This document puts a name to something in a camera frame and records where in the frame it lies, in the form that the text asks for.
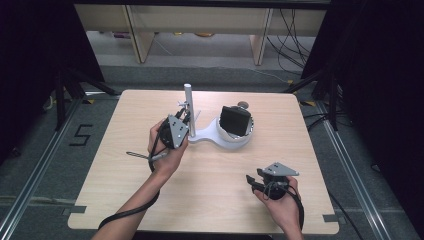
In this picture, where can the person's right hand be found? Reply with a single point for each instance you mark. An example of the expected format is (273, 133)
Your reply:
(283, 208)

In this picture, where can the white key stand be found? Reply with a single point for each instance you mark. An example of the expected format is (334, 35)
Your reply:
(190, 110)

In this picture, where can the grey round disc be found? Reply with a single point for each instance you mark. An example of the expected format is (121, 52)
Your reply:
(244, 104)

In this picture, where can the white bowl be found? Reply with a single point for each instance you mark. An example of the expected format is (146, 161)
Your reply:
(230, 140)

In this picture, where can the black curtain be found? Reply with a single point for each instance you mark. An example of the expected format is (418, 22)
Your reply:
(30, 66)
(383, 83)

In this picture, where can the person's left hand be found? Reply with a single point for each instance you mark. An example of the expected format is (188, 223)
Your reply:
(168, 161)

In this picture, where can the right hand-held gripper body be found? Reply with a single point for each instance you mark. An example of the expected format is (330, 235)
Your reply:
(276, 181)

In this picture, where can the light wooden desk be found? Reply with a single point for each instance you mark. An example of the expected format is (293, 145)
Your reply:
(200, 20)

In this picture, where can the black tripod stand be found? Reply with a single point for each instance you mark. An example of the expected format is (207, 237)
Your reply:
(61, 96)
(333, 100)

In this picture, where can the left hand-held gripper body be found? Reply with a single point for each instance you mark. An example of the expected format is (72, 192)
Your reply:
(175, 131)

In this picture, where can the black zip wallet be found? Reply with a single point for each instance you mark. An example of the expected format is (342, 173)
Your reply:
(235, 120)

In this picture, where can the aluminium floor rail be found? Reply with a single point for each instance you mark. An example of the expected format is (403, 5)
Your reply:
(353, 180)
(36, 173)

